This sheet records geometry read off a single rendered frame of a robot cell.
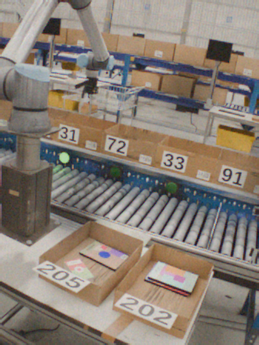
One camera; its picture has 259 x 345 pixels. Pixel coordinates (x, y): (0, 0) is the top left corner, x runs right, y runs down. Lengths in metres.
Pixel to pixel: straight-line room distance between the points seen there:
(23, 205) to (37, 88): 0.51
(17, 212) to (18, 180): 0.16
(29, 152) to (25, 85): 0.29
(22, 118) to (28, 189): 0.31
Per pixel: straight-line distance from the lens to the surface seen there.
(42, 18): 1.79
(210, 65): 6.68
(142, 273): 1.51
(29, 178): 1.51
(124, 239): 1.59
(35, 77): 1.46
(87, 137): 2.44
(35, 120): 1.48
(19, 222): 1.64
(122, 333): 1.26
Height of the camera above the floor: 1.67
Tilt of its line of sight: 21 degrees down
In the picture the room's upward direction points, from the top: 9 degrees clockwise
